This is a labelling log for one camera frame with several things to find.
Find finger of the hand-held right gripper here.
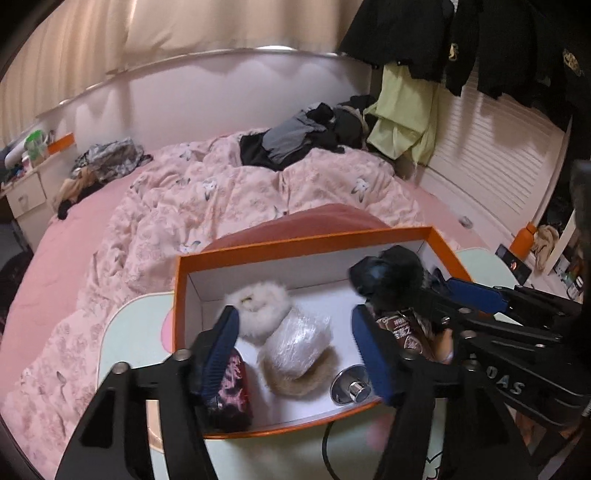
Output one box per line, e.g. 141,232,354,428
414,290,563,345
445,277,581,320

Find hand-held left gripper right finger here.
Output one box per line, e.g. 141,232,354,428
352,304,539,480

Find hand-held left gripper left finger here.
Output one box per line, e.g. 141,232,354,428
55,305,241,480

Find brown card box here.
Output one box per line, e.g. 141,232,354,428
375,310,437,361

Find round silver metal container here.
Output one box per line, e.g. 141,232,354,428
331,364,372,406

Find black pink printed pouch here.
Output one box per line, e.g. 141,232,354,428
205,347,254,433

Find black fuzzy hair accessory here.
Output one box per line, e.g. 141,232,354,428
348,246,426,315

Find orange cardboard box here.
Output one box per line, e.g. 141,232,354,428
173,225,476,439

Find white furry cuff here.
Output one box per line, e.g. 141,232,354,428
224,284,289,343

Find clear plastic bag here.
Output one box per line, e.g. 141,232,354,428
257,308,333,376

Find beige furry cuff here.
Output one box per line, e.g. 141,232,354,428
264,348,336,398

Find smartphone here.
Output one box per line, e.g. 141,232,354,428
495,244,532,284

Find orange bottle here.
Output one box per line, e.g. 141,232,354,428
510,222,539,261

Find light green lap table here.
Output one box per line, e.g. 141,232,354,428
99,247,520,480

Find beige cloth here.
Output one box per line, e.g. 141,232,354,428
531,225,561,273

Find white louvered closet door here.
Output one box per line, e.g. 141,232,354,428
425,78,568,222

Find dusty red pillow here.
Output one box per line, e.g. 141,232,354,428
217,203,393,252

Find pink floral duvet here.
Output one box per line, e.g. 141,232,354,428
14,134,426,444

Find pink bed sheet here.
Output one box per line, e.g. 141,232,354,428
0,166,504,356

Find yellow-green garment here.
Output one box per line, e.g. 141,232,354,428
365,62,439,167

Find patterned clothes pile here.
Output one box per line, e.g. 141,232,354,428
55,137,153,220

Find black clothes pile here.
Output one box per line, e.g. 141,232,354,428
239,95,375,172

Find white nightstand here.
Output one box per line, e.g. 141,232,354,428
0,152,54,250

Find black hanging jacket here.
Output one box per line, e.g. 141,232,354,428
445,0,591,134
337,0,455,84

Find small orange box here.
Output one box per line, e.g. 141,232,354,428
46,133,75,154

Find beige curtain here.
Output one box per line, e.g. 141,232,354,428
0,0,365,139

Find black cable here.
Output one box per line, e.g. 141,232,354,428
321,418,338,480

